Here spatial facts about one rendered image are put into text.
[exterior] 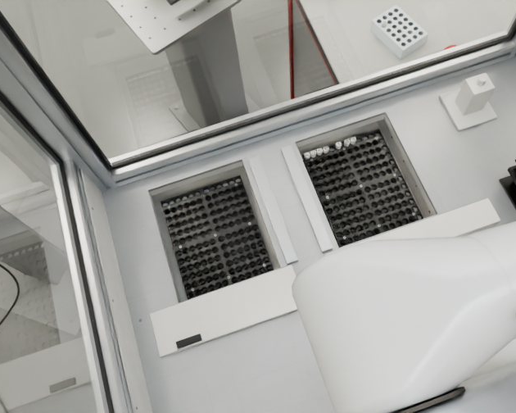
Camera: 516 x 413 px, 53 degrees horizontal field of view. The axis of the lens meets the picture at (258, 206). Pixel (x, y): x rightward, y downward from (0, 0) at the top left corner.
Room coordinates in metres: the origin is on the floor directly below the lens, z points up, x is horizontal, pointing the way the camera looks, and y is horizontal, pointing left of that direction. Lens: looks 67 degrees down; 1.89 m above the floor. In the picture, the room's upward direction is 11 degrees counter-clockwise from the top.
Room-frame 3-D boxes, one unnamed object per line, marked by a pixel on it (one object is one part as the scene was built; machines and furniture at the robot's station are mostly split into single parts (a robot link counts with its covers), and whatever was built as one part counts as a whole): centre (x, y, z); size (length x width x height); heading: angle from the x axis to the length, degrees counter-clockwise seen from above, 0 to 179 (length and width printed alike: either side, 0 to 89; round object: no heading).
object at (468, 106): (0.53, -0.46, 1.00); 0.09 x 0.08 x 0.10; 8
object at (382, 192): (0.42, -0.22, 0.87); 0.22 x 0.18 x 0.06; 8
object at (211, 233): (0.37, 0.10, 0.87); 0.22 x 0.18 x 0.06; 8
